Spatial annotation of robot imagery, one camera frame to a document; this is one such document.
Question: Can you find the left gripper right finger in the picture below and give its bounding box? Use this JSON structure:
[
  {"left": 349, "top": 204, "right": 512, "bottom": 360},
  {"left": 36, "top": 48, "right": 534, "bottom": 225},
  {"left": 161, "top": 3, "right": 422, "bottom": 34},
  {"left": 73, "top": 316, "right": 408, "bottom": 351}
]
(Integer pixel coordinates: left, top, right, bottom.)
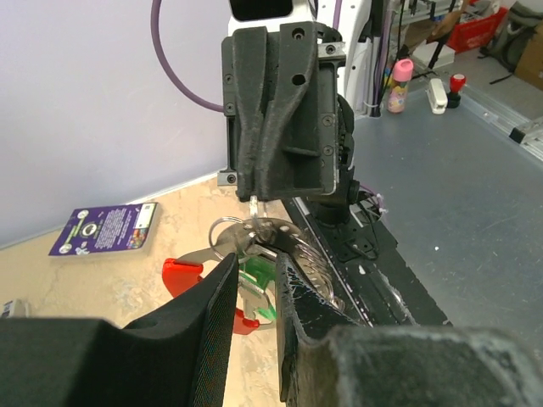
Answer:
[{"left": 276, "top": 254, "right": 542, "bottom": 406}]

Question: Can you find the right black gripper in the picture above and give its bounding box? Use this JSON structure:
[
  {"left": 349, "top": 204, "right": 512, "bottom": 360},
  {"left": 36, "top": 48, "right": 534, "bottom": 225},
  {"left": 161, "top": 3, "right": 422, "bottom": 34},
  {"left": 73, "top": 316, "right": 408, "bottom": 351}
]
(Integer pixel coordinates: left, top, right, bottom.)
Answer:
[{"left": 218, "top": 22, "right": 347, "bottom": 202}]

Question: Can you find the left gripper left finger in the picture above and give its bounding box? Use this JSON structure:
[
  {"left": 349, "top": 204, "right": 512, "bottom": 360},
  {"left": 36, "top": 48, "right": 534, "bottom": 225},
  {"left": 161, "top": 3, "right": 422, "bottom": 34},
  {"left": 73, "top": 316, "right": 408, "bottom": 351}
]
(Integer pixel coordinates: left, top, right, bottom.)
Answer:
[{"left": 1, "top": 254, "right": 238, "bottom": 406}]

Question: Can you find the key with black tag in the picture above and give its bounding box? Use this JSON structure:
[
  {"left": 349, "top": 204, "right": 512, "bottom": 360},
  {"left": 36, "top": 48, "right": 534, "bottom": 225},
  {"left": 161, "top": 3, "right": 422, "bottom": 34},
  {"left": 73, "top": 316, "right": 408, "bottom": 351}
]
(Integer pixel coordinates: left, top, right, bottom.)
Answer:
[{"left": 249, "top": 195, "right": 271, "bottom": 243}]

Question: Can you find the key with green tag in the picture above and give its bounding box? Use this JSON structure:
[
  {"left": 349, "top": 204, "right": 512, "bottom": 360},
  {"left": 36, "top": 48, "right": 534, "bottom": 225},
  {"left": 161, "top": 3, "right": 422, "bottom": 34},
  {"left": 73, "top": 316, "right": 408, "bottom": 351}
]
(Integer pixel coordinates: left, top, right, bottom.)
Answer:
[{"left": 238, "top": 258, "right": 277, "bottom": 323}]

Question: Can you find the pink cartoon bottle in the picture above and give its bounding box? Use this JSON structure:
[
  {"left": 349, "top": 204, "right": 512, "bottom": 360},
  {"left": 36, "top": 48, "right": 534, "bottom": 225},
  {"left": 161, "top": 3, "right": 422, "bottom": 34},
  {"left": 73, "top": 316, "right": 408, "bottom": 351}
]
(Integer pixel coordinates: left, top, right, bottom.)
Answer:
[{"left": 387, "top": 58, "right": 414, "bottom": 114}]

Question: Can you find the purple card package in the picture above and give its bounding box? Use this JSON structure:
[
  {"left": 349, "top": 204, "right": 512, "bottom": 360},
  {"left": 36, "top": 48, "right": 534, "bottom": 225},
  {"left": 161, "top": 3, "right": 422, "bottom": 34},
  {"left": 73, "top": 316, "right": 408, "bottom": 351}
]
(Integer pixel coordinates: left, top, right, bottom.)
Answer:
[{"left": 48, "top": 202, "right": 160, "bottom": 258}]

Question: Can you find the white stapler outside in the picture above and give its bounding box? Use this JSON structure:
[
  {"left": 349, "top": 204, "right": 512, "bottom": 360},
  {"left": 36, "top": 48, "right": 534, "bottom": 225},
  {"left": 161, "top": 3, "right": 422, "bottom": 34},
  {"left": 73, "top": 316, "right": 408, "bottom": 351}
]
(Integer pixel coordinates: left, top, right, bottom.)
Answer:
[{"left": 426, "top": 78, "right": 448, "bottom": 114}]

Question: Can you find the grey black stapler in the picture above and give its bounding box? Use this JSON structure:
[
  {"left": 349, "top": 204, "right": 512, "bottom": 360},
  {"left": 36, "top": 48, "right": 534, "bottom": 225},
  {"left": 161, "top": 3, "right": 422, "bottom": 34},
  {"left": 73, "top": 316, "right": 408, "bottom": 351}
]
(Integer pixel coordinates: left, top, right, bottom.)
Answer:
[{"left": 1, "top": 298, "right": 30, "bottom": 319}]

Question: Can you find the red black stamp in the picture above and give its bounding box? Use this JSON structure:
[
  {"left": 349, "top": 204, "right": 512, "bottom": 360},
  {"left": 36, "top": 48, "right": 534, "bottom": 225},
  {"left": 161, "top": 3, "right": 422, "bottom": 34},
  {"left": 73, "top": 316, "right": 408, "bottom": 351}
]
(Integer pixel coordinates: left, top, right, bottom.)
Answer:
[{"left": 446, "top": 74, "right": 467, "bottom": 109}]

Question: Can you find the red plastic crate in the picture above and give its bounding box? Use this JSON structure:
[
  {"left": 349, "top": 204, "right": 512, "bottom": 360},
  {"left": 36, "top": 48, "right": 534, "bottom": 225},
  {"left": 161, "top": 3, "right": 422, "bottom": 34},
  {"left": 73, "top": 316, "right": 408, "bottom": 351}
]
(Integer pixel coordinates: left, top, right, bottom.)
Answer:
[{"left": 446, "top": 7, "right": 507, "bottom": 53}]

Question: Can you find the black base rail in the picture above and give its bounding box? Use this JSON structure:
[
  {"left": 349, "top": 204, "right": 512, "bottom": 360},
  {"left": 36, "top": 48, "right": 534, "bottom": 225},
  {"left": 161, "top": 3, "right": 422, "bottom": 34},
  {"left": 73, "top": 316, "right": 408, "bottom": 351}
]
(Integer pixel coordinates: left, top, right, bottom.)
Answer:
[{"left": 283, "top": 196, "right": 452, "bottom": 326}]

